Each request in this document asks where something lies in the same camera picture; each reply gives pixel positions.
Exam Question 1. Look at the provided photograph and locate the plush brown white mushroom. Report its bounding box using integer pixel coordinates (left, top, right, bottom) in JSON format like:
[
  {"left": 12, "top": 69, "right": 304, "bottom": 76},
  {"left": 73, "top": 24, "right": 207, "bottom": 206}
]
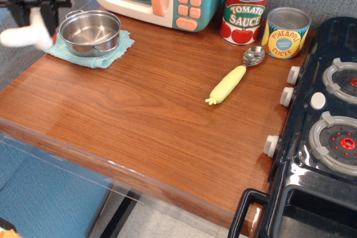
[{"left": 1, "top": 7, "right": 55, "bottom": 51}]

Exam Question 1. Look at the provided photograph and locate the small steel pot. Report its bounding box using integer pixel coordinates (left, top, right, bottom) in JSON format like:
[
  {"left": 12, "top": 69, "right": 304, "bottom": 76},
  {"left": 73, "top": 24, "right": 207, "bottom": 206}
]
[{"left": 59, "top": 10, "right": 122, "bottom": 57}]

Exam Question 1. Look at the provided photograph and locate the light blue folded cloth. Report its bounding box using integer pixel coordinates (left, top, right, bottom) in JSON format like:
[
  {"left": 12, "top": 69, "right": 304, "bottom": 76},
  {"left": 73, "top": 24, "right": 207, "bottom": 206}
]
[{"left": 45, "top": 30, "right": 134, "bottom": 69}]

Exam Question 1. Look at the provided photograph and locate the tomato sauce can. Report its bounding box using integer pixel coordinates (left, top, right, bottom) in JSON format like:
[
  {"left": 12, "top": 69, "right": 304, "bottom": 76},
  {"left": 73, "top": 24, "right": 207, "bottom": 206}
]
[{"left": 220, "top": 0, "right": 268, "bottom": 45}]

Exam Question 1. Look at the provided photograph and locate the orange plush object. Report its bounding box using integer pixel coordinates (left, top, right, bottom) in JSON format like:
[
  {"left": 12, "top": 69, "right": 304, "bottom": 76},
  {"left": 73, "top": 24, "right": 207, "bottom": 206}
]
[{"left": 0, "top": 229, "right": 22, "bottom": 238}]

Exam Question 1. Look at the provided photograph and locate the black metal table leg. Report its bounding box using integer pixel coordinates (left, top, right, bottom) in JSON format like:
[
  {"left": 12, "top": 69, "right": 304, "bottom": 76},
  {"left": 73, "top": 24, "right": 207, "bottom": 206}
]
[{"left": 100, "top": 191, "right": 140, "bottom": 238}]

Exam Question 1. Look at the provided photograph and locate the pineapple slices can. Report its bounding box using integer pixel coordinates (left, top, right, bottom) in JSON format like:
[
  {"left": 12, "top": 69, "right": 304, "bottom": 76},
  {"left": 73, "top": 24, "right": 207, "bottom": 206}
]
[{"left": 262, "top": 7, "right": 311, "bottom": 59}]

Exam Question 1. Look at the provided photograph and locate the dark blue toy stove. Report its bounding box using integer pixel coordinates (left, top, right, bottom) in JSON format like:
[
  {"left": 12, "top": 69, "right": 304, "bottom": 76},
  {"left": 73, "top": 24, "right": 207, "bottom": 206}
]
[{"left": 229, "top": 17, "right": 356, "bottom": 237}]

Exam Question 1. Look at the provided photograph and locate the spoon with yellow-green handle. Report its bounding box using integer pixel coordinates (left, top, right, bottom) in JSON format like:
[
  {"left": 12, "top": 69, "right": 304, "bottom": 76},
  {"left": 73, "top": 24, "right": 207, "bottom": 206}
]
[{"left": 205, "top": 46, "right": 266, "bottom": 105}]

